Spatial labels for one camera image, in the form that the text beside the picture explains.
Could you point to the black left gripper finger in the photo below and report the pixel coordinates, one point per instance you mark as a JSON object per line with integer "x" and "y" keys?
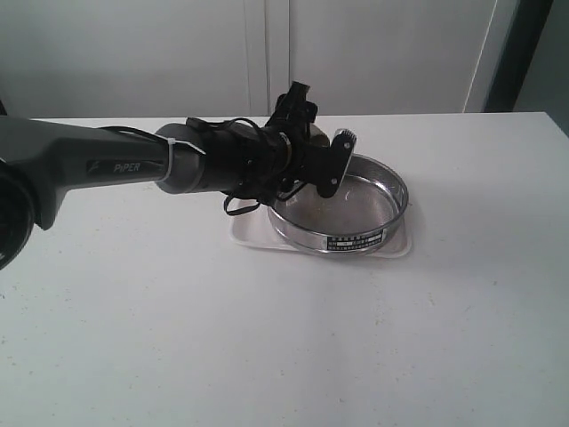
{"x": 334, "y": 162}
{"x": 294, "y": 110}

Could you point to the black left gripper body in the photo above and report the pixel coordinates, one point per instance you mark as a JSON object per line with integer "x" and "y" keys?
{"x": 281, "y": 162}

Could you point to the stainless steel cup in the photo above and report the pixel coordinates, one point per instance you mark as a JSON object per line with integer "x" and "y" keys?
{"x": 317, "y": 137}

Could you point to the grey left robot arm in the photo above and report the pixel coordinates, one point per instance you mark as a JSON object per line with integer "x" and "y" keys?
{"x": 42, "y": 161}

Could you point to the round stainless steel sieve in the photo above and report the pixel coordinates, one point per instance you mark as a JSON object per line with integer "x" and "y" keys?
{"x": 362, "y": 217}

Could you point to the white plastic tray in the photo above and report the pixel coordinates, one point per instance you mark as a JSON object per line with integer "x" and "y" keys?
{"x": 254, "y": 230}

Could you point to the white cabinet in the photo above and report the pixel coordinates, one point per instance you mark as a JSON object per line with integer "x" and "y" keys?
{"x": 233, "y": 58}

